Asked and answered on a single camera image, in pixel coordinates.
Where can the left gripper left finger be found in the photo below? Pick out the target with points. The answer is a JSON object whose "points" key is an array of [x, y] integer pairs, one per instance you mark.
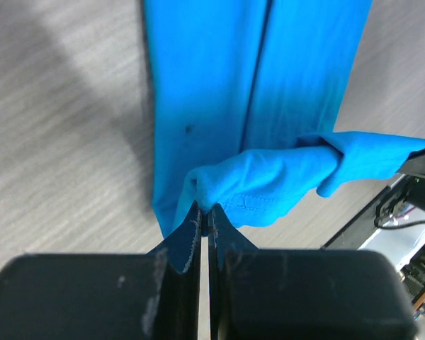
{"points": [[106, 296]]}

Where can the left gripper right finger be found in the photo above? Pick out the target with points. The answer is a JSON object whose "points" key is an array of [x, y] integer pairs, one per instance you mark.
{"points": [[301, 293]]}

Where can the blue t shirt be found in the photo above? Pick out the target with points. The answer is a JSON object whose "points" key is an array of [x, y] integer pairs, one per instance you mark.
{"points": [[246, 95]]}

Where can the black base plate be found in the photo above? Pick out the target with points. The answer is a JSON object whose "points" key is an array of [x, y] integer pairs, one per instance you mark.
{"points": [[359, 228]]}

